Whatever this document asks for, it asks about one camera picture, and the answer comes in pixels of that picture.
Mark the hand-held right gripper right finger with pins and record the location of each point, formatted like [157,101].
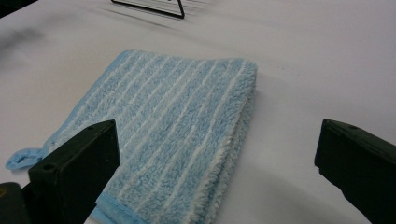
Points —
[358,165]

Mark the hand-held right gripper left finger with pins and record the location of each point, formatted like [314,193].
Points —
[77,161]

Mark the blue striped towel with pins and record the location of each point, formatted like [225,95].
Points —
[174,124]

